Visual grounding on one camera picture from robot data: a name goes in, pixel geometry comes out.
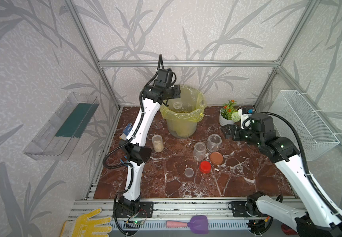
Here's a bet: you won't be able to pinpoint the small oatmeal jar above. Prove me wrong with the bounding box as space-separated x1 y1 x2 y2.
173 102 183 112

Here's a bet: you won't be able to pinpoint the brown-lidded oatmeal jar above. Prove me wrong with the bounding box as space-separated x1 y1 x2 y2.
207 134 222 152

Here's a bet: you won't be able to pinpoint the brown jar lid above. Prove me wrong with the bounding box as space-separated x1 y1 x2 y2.
209 152 224 166

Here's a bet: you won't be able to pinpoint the red-lidded oatmeal jar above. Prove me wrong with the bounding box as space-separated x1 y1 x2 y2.
193 142 206 162

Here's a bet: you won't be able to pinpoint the red jar lid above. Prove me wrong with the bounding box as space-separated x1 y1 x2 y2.
199 161 211 174

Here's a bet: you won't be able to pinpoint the glass jar with oatmeal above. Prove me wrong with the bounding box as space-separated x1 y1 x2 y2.
151 134 164 153

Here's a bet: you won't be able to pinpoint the clear plastic jar lid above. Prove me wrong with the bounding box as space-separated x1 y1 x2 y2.
184 167 194 178

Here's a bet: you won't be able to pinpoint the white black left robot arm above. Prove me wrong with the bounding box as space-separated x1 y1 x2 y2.
103 54 181 218

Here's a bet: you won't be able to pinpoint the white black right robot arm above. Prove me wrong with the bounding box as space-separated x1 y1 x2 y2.
220 112 342 237

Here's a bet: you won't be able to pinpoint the potted artificial flower plant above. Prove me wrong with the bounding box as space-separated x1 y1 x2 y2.
219 100 241 126

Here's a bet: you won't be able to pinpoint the yellow plastic bin liner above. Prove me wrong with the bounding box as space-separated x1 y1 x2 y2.
160 86 207 122

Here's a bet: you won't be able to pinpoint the blue dotted white work glove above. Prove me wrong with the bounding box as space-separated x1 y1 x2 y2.
119 122 133 140

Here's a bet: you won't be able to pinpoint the red black handheld tool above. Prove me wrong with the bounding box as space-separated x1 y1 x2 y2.
281 224 298 236

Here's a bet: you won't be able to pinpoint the yellow dotted glove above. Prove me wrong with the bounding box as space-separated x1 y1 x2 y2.
60 207 113 237

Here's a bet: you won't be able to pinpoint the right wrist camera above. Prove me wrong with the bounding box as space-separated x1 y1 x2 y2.
238 107 254 129

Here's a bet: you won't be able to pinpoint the white wire mesh basket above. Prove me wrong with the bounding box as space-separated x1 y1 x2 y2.
269 90 340 161

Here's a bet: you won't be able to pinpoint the purple pink-handled scoop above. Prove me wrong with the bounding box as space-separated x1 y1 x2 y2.
166 215 209 235

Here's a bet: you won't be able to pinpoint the clear plastic wall shelf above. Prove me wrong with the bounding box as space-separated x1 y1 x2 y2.
23 92 100 161

